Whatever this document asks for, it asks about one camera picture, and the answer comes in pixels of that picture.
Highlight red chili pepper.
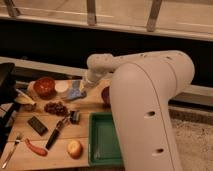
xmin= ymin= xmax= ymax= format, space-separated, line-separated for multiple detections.
xmin=25 ymin=139 xmax=47 ymax=156

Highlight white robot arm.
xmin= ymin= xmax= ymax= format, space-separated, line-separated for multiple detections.
xmin=83 ymin=50 xmax=195 ymax=171

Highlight silver fork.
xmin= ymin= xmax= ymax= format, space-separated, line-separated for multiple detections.
xmin=2 ymin=133 xmax=22 ymax=169

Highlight bunch of dark grapes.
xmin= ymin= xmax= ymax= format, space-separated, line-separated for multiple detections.
xmin=44 ymin=102 xmax=68 ymax=116

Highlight black rectangular block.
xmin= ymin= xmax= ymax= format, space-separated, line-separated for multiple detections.
xmin=27 ymin=116 xmax=48 ymax=136

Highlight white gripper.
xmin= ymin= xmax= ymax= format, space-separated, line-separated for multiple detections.
xmin=79 ymin=69 xmax=102 ymax=94

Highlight green plastic tray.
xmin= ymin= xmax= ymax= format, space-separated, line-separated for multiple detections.
xmin=88 ymin=112 xmax=123 ymax=166

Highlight purple bowl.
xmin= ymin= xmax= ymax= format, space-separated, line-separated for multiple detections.
xmin=101 ymin=86 xmax=110 ymax=106

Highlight red bowl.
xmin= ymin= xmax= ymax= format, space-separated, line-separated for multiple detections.
xmin=33 ymin=77 xmax=55 ymax=98

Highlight black device at left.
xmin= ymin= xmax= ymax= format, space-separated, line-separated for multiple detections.
xmin=0 ymin=62 xmax=18 ymax=155

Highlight small dark box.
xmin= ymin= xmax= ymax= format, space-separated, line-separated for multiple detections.
xmin=70 ymin=111 xmax=80 ymax=124

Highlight blue sponge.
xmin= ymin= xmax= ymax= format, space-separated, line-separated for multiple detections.
xmin=67 ymin=88 xmax=86 ymax=101

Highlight banana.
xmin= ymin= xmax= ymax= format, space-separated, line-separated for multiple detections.
xmin=15 ymin=89 xmax=35 ymax=105

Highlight white paper cup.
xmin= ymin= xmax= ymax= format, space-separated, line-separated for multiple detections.
xmin=55 ymin=81 xmax=69 ymax=98

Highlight black handled knife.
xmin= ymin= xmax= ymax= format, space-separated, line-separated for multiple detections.
xmin=45 ymin=118 xmax=67 ymax=150

